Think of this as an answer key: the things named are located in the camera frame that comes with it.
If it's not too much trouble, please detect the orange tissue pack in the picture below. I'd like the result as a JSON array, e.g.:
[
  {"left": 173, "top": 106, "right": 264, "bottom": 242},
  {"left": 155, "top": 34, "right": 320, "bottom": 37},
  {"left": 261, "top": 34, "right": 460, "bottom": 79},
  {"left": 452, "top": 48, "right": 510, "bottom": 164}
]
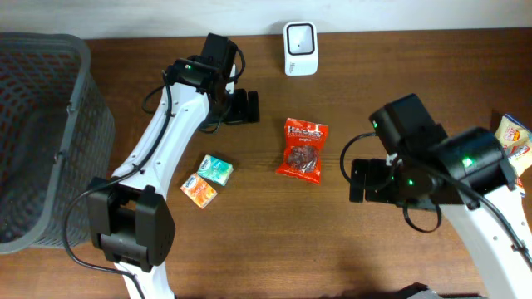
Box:
[{"left": 180, "top": 173, "right": 218, "bottom": 209}]

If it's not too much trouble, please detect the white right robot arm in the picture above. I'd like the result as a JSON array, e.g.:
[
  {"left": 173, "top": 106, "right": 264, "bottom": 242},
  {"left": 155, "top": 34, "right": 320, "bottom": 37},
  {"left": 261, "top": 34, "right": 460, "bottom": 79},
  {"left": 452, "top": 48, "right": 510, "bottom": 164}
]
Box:
[{"left": 342, "top": 94, "right": 531, "bottom": 298}]

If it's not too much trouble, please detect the green tissue pack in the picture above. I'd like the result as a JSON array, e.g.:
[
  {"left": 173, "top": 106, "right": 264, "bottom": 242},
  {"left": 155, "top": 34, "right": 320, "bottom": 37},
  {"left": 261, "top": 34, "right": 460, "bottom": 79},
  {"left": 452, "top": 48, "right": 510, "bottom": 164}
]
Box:
[{"left": 197, "top": 154, "right": 234, "bottom": 186}]

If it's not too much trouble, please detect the grey plastic basket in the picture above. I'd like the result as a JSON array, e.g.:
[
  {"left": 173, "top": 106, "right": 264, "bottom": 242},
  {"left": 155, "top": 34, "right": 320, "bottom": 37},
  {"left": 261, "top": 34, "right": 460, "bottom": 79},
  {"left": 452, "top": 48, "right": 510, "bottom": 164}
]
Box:
[{"left": 1, "top": 32, "right": 116, "bottom": 254}]

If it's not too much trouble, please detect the cream snack bag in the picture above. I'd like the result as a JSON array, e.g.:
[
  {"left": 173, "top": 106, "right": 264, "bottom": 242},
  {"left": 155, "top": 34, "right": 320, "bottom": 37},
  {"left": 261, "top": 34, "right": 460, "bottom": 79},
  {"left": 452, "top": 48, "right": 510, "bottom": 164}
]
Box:
[{"left": 495, "top": 114, "right": 531, "bottom": 198}]

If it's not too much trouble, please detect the red candy bag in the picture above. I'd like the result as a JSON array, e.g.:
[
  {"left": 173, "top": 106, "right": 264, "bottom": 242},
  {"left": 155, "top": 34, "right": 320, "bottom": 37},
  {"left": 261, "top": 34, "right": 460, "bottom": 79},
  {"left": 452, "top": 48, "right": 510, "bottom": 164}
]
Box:
[{"left": 276, "top": 118, "right": 328, "bottom": 185}]

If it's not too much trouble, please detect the white barcode scanner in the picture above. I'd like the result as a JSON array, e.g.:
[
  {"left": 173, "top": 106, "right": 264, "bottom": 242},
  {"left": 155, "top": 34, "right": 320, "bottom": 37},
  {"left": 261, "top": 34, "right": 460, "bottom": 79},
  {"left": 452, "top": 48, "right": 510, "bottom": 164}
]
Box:
[{"left": 283, "top": 22, "right": 319, "bottom": 76}]

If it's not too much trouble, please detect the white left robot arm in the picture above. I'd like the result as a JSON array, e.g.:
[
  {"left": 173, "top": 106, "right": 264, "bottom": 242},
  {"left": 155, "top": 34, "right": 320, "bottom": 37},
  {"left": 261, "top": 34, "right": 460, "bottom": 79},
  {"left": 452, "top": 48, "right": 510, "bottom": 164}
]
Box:
[{"left": 86, "top": 33, "right": 259, "bottom": 298}]

